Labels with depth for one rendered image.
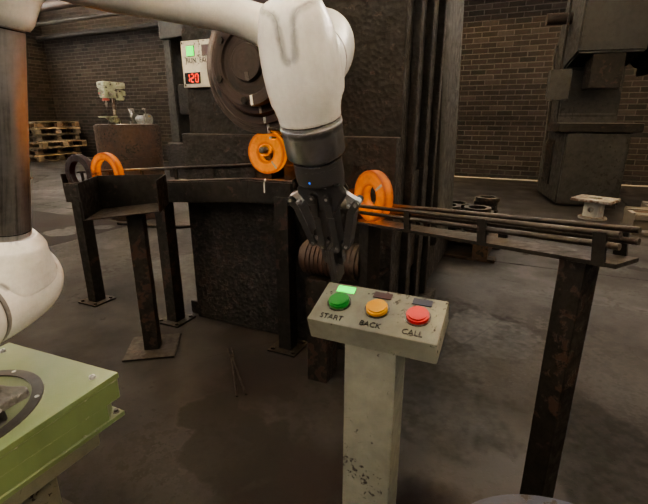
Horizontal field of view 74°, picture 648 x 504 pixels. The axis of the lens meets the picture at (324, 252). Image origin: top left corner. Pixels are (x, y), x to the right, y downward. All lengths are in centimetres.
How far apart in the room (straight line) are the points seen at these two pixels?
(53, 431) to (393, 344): 61
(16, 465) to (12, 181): 49
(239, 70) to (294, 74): 103
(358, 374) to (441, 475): 60
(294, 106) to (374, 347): 44
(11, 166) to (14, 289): 23
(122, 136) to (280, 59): 385
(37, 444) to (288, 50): 75
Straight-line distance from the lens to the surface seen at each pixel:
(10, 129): 97
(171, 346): 198
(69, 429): 96
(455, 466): 140
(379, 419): 88
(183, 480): 137
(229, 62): 165
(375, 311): 78
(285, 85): 58
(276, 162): 165
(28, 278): 102
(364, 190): 136
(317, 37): 58
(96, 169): 235
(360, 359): 82
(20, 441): 91
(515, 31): 761
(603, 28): 553
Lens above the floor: 94
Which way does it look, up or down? 17 degrees down
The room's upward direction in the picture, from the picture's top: straight up
